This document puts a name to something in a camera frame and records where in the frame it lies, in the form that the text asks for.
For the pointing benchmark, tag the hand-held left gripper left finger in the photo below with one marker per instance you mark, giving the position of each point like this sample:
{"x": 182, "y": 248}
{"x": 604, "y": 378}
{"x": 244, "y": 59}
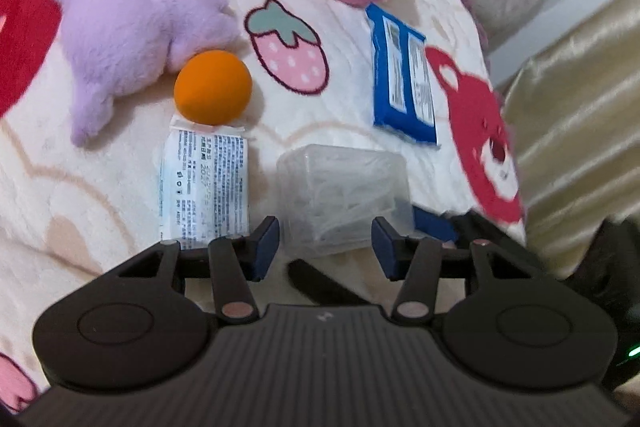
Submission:
{"x": 265, "y": 247}

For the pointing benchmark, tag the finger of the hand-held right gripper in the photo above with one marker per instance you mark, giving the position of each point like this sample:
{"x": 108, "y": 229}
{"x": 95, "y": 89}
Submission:
{"x": 434, "y": 224}

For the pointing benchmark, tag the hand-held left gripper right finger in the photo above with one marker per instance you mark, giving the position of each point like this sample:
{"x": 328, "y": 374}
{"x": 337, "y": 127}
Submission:
{"x": 386, "y": 247}

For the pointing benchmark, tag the clear plastic floss pick box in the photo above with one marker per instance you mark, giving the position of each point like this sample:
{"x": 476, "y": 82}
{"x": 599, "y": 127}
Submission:
{"x": 340, "y": 192}

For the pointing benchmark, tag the white tissue packet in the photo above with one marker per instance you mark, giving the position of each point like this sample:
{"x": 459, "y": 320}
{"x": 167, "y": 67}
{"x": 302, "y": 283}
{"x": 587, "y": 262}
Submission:
{"x": 205, "y": 182}

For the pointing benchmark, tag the blue snack packet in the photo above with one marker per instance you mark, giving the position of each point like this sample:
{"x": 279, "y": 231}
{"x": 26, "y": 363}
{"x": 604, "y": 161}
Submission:
{"x": 400, "y": 72}

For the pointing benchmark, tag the purple plush toy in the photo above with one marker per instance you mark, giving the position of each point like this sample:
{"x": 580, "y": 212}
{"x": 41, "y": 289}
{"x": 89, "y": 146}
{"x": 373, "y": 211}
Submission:
{"x": 115, "y": 42}

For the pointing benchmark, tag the gold satin cloth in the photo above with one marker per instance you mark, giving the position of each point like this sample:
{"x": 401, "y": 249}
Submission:
{"x": 580, "y": 117}

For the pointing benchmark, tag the orange ball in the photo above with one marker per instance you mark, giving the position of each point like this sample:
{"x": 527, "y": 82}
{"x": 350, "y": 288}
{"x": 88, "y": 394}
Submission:
{"x": 213, "y": 86}

